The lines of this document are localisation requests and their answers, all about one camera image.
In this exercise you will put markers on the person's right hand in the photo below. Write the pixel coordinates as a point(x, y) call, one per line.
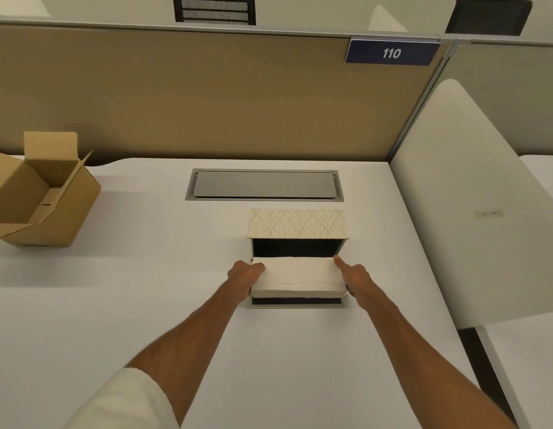
point(357, 278)

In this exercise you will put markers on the person's left hand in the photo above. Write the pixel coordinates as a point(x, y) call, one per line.
point(242, 273)

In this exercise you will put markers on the person's left thumb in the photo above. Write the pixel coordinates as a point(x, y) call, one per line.
point(256, 268)

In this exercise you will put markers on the person's right thumb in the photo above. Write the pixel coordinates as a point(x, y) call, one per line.
point(340, 264)

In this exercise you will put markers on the cream leaf-patterned gift box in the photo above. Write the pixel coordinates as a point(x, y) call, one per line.
point(298, 250)

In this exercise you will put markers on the person's right forearm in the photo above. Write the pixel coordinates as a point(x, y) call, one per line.
point(419, 361)

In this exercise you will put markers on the person's left forearm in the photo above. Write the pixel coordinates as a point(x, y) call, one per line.
point(178, 348)

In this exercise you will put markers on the white side partition panel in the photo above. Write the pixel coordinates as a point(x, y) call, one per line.
point(473, 209)

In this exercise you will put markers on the small paper label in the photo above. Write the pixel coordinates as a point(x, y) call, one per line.
point(490, 213)

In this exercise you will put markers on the beige desk partition panel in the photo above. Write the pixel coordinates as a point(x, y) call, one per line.
point(205, 93)

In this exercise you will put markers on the blue number sign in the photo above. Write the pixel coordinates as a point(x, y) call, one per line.
point(391, 52)

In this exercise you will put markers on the open brown cardboard box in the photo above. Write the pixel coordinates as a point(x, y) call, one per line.
point(39, 196)

